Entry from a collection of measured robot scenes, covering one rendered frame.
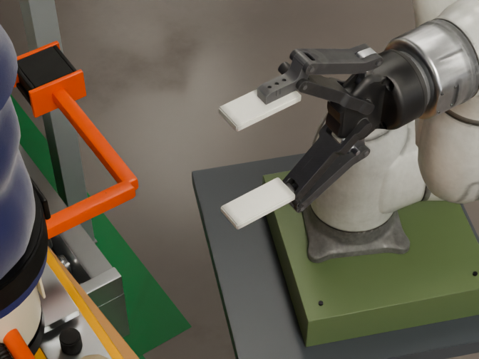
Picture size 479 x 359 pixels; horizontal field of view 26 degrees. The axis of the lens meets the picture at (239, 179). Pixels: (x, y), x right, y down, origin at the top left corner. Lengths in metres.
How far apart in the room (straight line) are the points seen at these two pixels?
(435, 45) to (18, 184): 0.46
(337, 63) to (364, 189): 0.79
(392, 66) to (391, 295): 0.84
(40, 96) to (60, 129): 1.04
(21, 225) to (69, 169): 1.54
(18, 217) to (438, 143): 0.47
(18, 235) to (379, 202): 0.77
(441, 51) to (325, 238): 0.85
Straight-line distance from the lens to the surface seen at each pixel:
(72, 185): 2.72
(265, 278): 1.90
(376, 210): 1.76
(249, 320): 1.85
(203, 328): 2.74
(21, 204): 1.14
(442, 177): 1.21
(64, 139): 2.60
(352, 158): 1.06
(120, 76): 3.39
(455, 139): 1.16
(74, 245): 2.17
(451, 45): 1.04
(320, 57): 0.93
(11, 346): 1.27
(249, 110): 0.91
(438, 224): 1.91
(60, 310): 1.40
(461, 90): 1.05
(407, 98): 1.01
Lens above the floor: 2.29
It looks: 48 degrees down
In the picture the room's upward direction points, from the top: straight up
